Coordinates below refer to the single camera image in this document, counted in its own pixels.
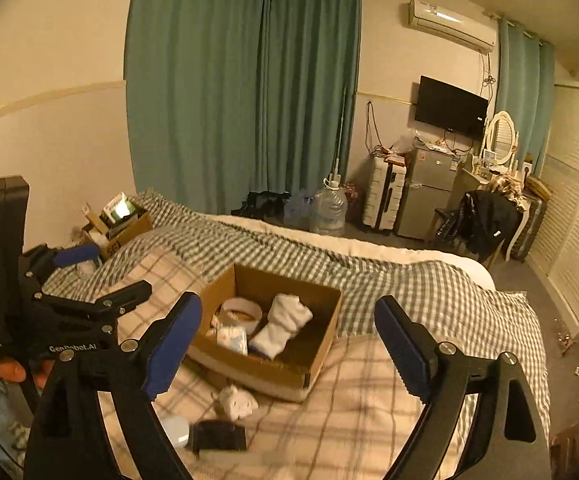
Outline black jacket on chair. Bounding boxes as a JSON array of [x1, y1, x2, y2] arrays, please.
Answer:
[[434, 190, 521, 263]]

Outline white louvered wardrobe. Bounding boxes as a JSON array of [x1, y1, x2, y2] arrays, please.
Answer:
[[528, 81, 579, 338]]

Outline white plush toy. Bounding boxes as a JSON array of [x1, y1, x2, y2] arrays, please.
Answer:
[[218, 385, 259, 422]]

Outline white round case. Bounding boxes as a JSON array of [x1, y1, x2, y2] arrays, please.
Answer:
[[161, 415, 190, 448]]

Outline white tape roll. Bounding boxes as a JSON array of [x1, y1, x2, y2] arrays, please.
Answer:
[[216, 297, 263, 336]]

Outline black wall television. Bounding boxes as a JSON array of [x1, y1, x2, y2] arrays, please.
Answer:
[[414, 76, 488, 139]]

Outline oval vanity mirror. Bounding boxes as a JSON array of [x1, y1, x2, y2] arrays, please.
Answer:
[[480, 110, 518, 166]]

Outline small tissue pack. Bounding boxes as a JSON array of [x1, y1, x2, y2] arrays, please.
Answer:
[[216, 325, 248, 356]]

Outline white air conditioner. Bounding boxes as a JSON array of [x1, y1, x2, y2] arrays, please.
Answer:
[[409, 0, 497, 53]]

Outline green curtain by wardrobe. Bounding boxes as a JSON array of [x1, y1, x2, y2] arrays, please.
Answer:
[[495, 18, 555, 168]]

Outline beige plaid blanket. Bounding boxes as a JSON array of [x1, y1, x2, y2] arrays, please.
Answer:
[[43, 246, 478, 480]]

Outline green white book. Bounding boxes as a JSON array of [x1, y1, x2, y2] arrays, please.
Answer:
[[102, 192, 136, 226]]

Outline grey mini fridge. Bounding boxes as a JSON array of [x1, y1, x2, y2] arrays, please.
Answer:
[[396, 148, 457, 240]]

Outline white socks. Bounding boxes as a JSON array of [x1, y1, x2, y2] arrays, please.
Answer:
[[249, 294, 313, 360]]

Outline person's left hand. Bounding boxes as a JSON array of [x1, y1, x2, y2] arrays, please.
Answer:
[[0, 359, 54, 389]]

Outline black phone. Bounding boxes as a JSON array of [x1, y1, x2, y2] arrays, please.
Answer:
[[188, 419, 247, 455]]

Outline brown cardboard box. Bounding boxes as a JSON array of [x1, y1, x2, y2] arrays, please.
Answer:
[[187, 264, 343, 403]]

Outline white suitcase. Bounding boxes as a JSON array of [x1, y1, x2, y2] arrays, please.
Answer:
[[362, 155, 407, 231]]

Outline small cardboard box of items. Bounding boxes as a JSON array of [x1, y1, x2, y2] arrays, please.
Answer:
[[82, 193, 152, 261]]

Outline white dressing table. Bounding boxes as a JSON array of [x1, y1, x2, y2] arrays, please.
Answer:
[[459, 174, 529, 263]]

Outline large water bottle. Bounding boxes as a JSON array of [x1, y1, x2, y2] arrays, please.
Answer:
[[310, 172, 348, 236]]

